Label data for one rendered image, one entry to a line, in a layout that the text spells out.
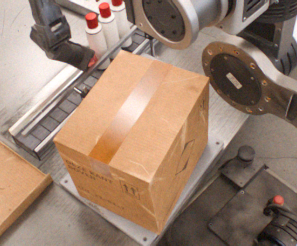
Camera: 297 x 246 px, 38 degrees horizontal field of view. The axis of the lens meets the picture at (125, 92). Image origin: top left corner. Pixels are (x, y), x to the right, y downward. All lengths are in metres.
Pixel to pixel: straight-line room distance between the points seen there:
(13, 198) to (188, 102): 0.57
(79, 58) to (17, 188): 0.40
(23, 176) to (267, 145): 1.34
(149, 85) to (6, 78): 0.68
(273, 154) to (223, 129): 0.98
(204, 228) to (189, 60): 0.68
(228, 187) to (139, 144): 0.98
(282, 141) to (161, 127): 1.41
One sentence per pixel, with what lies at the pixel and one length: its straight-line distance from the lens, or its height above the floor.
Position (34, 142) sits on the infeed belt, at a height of 0.88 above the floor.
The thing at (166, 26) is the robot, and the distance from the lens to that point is 0.67.
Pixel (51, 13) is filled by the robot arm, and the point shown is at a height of 1.21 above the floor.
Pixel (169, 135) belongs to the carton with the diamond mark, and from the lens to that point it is 0.91.
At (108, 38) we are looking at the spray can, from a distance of 1.35.
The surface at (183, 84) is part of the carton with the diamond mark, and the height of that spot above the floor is 1.12.
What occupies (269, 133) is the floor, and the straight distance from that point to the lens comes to 2.29.
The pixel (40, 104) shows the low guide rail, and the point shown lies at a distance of 1.31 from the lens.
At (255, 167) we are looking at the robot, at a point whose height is 0.28.
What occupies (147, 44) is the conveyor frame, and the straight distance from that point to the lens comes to 1.47.
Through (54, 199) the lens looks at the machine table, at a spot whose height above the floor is 0.83.
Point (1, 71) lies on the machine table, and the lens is 1.58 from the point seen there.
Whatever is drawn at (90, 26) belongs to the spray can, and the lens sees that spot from 1.27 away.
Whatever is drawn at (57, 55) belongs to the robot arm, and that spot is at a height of 1.08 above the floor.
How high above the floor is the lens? 1.88
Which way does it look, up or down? 50 degrees down
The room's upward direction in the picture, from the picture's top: 12 degrees counter-clockwise
